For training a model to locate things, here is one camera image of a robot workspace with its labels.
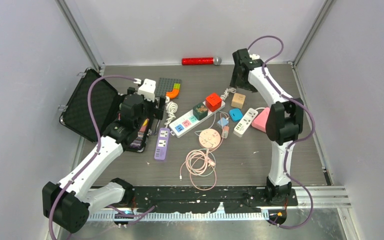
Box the light blue charger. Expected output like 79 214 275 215
216 117 229 129

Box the pink round power socket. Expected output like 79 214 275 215
198 128 222 150

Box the pink coiled cable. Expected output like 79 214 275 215
179 148 218 192

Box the white USB power strip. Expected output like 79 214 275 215
233 108 258 138

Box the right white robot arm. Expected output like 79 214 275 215
230 48 304 205

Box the red cube socket adapter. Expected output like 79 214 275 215
205 92 223 112

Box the beige cube adapter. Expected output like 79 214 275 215
231 92 246 109

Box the blue flat adapter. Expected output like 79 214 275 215
229 108 243 123

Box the red glitter microphone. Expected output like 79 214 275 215
181 56 222 66

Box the white multicolour power strip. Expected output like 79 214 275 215
168 100 226 138

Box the black poker chip case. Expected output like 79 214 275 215
58 68 161 154

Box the green lego brick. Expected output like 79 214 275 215
173 83 181 90

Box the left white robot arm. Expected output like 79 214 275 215
42 88 166 235

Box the purple power strip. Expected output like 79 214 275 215
154 127 170 161

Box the orange curved lego piece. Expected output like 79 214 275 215
166 88 180 100

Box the grey lego baseplate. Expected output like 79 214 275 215
154 77 182 97

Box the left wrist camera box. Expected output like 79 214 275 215
137 78 156 102

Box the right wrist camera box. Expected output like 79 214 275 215
249 54 261 61

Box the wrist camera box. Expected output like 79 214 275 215
137 78 156 102
249 54 261 61

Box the salmon pink charger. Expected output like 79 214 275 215
221 125 230 139

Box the pink triangular power strip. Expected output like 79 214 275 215
251 107 270 133

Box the dark green cube adapter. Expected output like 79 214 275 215
192 102 208 121

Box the white coiled cord with plug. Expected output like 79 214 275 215
164 96 179 129

